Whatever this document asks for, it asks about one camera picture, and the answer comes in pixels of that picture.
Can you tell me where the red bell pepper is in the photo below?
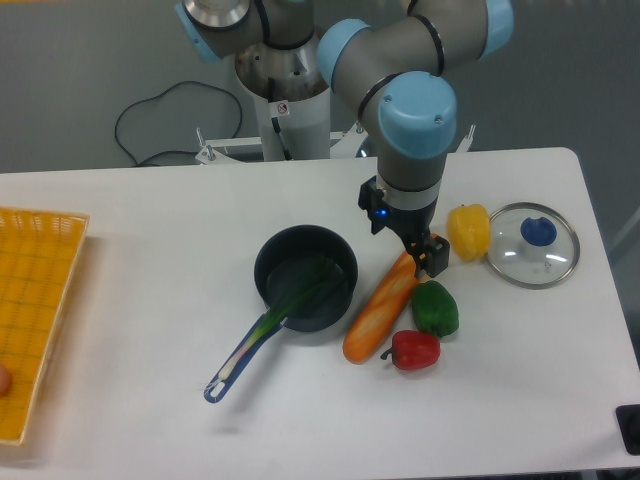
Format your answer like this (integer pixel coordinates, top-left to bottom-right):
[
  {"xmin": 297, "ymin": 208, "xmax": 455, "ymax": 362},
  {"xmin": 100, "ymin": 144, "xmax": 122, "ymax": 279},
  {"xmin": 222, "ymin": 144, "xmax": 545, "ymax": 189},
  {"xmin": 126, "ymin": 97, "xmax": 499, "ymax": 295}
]
[{"xmin": 380, "ymin": 330, "xmax": 441, "ymax": 371}]

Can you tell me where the dark blue saucepan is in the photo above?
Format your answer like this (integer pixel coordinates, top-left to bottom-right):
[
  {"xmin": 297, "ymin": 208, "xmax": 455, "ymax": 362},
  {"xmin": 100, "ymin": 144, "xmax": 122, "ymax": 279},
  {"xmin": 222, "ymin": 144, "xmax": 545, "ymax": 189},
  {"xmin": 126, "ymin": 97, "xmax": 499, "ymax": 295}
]
[{"xmin": 203, "ymin": 225, "xmax": 358, "ymax": 404}]

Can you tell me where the black device at table edge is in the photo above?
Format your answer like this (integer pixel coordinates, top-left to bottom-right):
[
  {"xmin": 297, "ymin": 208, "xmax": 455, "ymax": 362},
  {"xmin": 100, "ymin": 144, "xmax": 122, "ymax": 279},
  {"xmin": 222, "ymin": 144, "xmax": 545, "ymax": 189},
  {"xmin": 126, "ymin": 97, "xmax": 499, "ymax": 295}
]
[{"xmin": 615, "ymin": 404, "xmax": 640, "ymax": 456}]

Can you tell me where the glass pot lid blue knob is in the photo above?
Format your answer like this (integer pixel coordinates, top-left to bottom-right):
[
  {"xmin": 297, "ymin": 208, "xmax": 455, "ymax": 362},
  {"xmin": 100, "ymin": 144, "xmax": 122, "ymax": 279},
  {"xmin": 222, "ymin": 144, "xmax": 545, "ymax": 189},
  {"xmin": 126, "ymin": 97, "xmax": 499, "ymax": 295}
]
[{"xmin": 485, "ymin": 202, "xmax": 581, "ymax": 290}]

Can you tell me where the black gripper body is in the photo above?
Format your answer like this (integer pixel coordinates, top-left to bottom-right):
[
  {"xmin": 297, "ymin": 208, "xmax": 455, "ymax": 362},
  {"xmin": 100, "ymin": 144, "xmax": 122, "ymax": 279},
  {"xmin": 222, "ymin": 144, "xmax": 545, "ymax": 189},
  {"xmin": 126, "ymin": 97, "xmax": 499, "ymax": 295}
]
[{"xmin": 358, "ymin": 177, "xmax": 437, "ymax": 249}]

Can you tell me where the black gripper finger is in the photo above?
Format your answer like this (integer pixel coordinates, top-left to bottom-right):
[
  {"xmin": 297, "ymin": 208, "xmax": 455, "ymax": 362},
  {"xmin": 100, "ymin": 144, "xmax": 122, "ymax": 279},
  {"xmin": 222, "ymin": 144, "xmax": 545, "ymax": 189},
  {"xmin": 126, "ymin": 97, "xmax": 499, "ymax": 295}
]
[
  {"xmin": 424, "ymin": 234, "xmax": 450, "ymax": 278},
  {"xmin": 404, "ymin": 242, "xmax": 426, "ymax": 276}
]

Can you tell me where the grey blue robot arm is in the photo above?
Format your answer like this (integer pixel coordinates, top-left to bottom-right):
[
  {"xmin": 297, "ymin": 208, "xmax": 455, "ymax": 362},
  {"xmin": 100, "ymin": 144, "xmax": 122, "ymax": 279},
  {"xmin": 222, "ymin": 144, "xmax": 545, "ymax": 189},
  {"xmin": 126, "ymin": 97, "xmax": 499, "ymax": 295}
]
[{"xmin": 175, "ymin": 1, "xmax": 514, "ymax": 277}]

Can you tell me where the green bell pepper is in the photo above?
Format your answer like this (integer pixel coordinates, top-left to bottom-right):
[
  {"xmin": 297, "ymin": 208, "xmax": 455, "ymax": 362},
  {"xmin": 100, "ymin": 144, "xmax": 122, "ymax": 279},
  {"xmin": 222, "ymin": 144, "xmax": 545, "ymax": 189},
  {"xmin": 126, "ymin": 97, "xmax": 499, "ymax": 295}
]
[{"xmin": 411, "ymin": 280, "xmax": 459, "ymax": 338}]

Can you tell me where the green spring onion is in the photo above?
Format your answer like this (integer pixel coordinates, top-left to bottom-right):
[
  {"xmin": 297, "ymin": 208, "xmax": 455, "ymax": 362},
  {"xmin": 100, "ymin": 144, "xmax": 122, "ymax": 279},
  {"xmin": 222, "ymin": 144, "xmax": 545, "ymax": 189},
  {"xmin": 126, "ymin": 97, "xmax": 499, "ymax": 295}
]
[{"xmin": 204, "ymin": 254, "xmax": 348, "ymax": 403}]

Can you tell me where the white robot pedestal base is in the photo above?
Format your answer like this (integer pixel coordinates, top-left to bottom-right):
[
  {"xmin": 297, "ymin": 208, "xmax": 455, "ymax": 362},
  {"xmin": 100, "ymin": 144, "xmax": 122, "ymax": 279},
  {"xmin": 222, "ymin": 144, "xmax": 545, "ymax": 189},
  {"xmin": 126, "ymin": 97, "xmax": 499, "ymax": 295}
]
[{"xmin": 194, "ymin": 42, "xmax": 476, "ymax": 165}]

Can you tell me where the black cable on floor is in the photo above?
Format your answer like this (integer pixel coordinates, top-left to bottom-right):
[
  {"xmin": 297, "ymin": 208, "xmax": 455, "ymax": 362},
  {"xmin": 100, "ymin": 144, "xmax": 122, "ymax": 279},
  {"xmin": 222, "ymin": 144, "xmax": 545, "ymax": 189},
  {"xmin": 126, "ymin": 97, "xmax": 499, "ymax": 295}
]
[{"xmin": 114, "ymin": 80, "xmax": 244, "ymax": 168}]

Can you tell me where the orange baguette bread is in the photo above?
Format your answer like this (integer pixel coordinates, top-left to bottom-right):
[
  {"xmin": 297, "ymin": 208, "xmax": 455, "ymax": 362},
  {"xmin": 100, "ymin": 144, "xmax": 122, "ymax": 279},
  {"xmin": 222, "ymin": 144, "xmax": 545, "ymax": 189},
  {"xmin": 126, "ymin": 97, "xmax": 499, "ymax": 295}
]
[{"xmin": 342, "ymin": 253, "xmax": 419, "ymax": 364}]

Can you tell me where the yellow bell pepper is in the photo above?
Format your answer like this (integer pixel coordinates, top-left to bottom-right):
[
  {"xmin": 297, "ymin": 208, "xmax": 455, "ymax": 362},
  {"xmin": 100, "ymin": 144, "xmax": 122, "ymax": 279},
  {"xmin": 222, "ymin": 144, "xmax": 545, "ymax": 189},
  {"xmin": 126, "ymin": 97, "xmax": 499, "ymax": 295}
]
[{"xmin": 446, "ymin": 204, "xmax": 491, "ymax": 262}]

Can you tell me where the yellow woven basket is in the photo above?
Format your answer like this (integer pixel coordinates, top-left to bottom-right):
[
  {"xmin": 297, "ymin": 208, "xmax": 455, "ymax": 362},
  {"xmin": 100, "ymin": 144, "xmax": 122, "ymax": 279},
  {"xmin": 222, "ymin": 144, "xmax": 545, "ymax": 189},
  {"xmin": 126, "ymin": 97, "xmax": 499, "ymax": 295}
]
[{"xmin": 1, "ymin": 207, "xmax": 90, "ymax": 446}]

